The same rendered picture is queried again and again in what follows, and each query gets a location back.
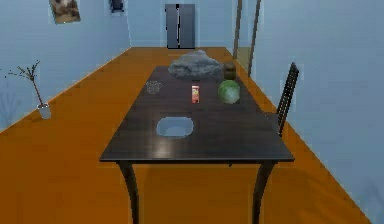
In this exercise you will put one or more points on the white vase with bare twigs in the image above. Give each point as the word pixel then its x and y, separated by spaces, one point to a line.
pixel 42 108

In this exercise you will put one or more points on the pale blue oval dish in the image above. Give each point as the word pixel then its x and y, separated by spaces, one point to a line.
pixel 175 127

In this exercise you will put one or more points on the dark wooden dining table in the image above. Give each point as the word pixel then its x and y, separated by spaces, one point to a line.
pixel 213 133

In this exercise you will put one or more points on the green round cabbage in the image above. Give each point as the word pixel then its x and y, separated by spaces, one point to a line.
pixel 229 91

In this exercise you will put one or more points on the clear small glass bowl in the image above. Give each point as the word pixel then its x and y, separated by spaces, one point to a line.
pixel 153 87

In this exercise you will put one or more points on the grey rumpled cloth heap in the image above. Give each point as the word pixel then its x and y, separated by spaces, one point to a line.
pixel 195 65

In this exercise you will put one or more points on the dark olive round jar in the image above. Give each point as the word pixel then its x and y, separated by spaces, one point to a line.
pixel 229 70

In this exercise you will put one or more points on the grey double-door fridge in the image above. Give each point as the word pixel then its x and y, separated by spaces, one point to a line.
pixel 180 26

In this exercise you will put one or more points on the brown framed doorway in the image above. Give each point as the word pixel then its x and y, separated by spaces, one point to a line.
pixel 252 36

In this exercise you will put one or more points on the black slatted chair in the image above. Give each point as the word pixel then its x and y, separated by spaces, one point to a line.
pixel 287 93

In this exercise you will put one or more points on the dark framed wall picture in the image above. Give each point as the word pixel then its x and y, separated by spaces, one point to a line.
pixel 116 5

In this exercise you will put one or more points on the brown framed wall picture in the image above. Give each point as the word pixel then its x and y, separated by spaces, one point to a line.
pixel 65 10

